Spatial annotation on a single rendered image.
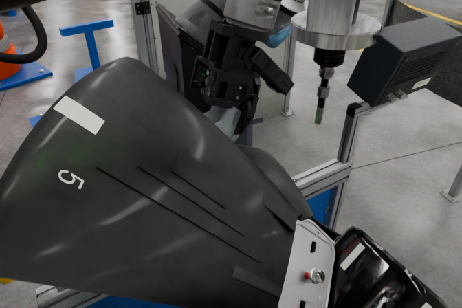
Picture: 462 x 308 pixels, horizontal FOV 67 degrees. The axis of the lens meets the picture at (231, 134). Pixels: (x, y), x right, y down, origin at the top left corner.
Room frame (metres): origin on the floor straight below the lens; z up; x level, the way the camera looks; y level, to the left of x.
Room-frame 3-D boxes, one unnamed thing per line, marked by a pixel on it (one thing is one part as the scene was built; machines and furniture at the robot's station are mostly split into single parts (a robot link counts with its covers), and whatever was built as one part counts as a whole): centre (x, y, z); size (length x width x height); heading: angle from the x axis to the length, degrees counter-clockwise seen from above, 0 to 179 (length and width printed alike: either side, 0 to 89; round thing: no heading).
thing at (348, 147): (0.87, -0.35, 0.96); 0.03 x 0.03 x 0.20; 31
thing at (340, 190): (0.87, -0.35, 0.39); 0.04 x 0.04 x 0.78; 31
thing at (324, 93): (0.28, -0.08, 1.39); 0.01 x 0.01 x 0.05
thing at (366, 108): (0.92, -0.44, 1.04); 0.24 x 0.03 x 0.03; 121
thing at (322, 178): (0.64, 0.02, 0.82); 0.90 x 0.04 x 0.08; 121
